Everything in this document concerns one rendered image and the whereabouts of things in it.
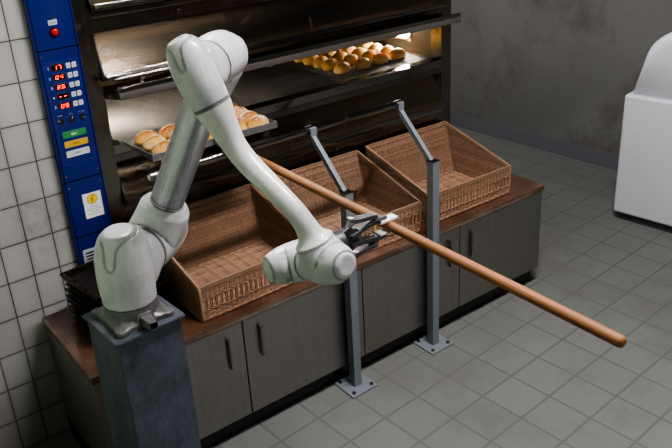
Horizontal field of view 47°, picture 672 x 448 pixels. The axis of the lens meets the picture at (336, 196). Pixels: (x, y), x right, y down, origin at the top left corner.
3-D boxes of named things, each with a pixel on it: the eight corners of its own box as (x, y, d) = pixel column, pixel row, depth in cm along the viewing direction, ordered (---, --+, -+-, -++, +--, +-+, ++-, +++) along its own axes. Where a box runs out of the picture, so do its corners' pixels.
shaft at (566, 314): (628, 346, 170) (629, 335, 169) (620, 352, 168) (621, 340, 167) (233, 148, 296) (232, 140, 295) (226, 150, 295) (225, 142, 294)
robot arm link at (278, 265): (308, 270, 218) (334, 273, 207) (261, 289, 209) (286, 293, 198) (299, 233, 216) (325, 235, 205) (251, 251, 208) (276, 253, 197)
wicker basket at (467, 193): (364, 195, 397) (362, 145, 386) (444, 167, 427) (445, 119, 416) (429, 227, 361) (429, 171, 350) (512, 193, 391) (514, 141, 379)
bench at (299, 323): (66, 429, 331) (38, 314, 308) (464, 247, 462) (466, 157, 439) (119, 507, 290) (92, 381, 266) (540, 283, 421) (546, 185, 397)
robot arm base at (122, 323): (125, 345, 211) (122, 328, 209) (89, 314, 226) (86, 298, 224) (183, 319, 222) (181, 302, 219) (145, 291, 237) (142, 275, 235)
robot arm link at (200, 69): (224, 100, 189) (243, 84, 201) (188, 32, 183) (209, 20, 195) (181, 119, 193) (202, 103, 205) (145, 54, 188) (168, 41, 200)
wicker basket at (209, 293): (145, 278, 330) (135, 219, 319) (256, 236, 362) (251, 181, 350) (202, 324, 295) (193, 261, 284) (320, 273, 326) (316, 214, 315)
